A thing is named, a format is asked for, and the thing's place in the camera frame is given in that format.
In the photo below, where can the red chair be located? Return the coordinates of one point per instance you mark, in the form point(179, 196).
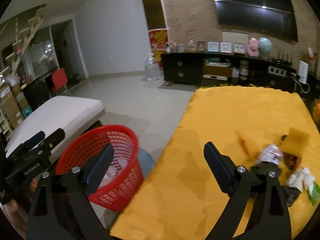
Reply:
point(59, 79)

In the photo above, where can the white tissue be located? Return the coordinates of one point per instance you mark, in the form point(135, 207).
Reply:
point(302, 179)

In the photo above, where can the light blue globe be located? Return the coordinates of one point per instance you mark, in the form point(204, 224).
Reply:
point(264, 45)

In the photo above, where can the white cushioned bench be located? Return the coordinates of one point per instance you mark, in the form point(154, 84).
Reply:
point(74, 115)

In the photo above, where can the stacked cardboard boxes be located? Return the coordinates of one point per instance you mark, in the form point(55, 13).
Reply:
point(14, 104)

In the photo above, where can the yellow sponge piece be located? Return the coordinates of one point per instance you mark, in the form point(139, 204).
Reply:
point(295, 142)

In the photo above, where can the black tv cabinet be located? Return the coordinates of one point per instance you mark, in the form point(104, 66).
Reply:
point(199, 69)

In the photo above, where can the yellow patterned tablecloth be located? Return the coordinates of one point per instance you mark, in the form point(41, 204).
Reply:
point(181, 199)

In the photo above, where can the red plastic mesh basket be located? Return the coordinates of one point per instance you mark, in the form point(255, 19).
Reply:
point(124, 176)

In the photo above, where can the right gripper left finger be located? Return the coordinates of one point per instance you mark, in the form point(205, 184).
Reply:
point(60, 208)

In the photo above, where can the green wrapper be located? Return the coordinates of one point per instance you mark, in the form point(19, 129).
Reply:
point(313, 193)

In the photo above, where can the person's left hand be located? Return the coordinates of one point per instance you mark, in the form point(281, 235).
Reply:
point(17, 215)

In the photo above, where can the glass bowl of oranges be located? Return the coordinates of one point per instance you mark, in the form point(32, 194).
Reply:
point(316, 112)

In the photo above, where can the pink white wrapper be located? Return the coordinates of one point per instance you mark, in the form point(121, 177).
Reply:
point(271, 154)

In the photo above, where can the red yellow festive banner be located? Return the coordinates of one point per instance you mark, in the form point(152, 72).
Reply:
point(158, 39)

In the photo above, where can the white router box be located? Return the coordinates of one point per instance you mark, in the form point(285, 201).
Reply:
point(303, 72)

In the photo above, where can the wall mounted black television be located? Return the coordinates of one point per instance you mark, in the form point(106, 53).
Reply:
point(273, 17)

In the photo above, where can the black wifi router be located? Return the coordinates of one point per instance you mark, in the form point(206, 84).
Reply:
point(283, 58)

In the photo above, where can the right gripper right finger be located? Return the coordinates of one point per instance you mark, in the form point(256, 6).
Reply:
point(257, 206)

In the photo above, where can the pink plush toy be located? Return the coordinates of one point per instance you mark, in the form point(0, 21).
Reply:
point(253, 47)

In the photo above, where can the brown paper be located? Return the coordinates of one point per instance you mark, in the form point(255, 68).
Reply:
point(291, 161)

